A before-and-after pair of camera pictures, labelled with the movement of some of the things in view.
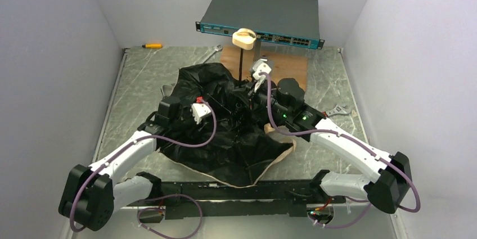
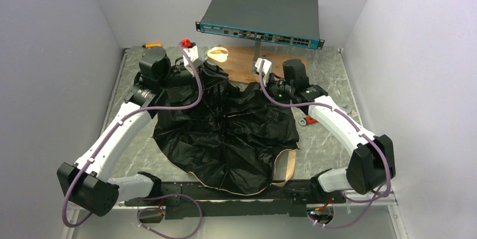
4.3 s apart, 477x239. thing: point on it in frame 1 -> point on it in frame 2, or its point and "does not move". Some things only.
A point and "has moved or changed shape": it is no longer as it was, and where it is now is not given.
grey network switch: (274, 18) does not move
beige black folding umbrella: (223, 137) has moved or changed shape
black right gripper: (250, 90) -> (267, 82)
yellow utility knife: (152, 45) does not move
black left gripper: (215, 107) -> (205, 71)
